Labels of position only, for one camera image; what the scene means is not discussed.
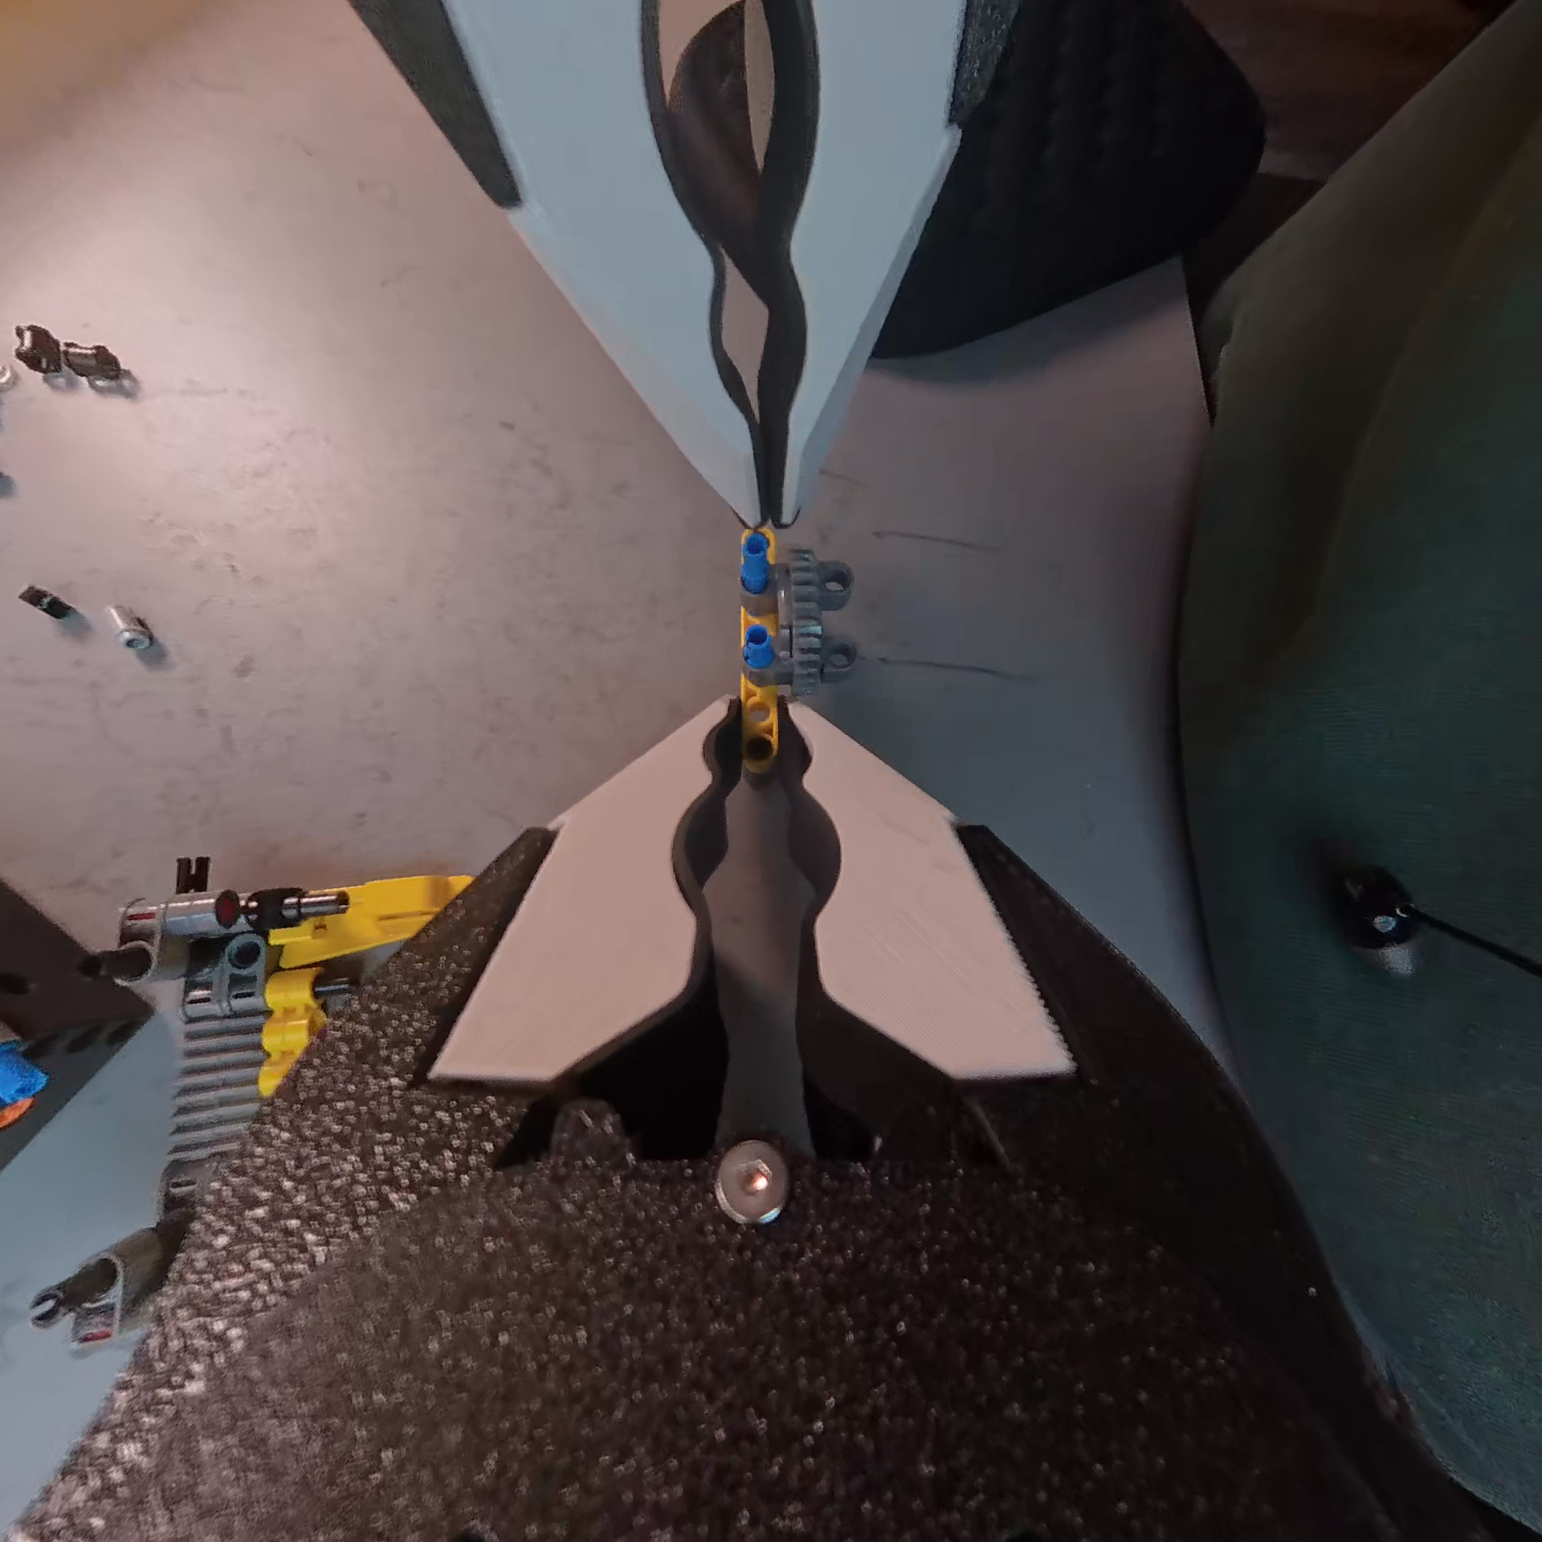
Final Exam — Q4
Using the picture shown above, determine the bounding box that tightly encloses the yellow lego beam with black pins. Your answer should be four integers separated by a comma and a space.
738, 526, 791, 776

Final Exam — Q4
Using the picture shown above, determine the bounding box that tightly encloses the large yellow black lego model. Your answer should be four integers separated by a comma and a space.
0, 880, 159, 1176

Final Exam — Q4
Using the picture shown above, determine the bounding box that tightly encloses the pile of small lego pins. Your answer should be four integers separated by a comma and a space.
0, 324, 131, 497

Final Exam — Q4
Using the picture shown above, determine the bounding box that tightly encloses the black padded armrest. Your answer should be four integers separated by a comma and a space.
868, 0, 1270, 363

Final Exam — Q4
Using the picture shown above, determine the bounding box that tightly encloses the grey lego gear with blue pins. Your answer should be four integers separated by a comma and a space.
738, 531, 860, 701

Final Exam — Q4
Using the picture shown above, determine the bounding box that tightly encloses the grey yellow lego rack assembly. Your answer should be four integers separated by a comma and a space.
30, 856, 475, 1348

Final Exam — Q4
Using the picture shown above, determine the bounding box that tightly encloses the black drawstring toggle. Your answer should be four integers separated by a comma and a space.
1340, 865, 1542, 982

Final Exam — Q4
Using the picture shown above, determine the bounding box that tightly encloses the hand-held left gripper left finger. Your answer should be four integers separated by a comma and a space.
425, 697, 743, 1163

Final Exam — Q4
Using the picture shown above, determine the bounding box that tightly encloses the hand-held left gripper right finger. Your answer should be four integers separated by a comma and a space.
781, 697, 1079, 1163

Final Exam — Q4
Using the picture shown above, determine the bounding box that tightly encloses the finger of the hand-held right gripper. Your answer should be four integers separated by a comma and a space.
767, 0, 973, 531
439, 0, 768, 536

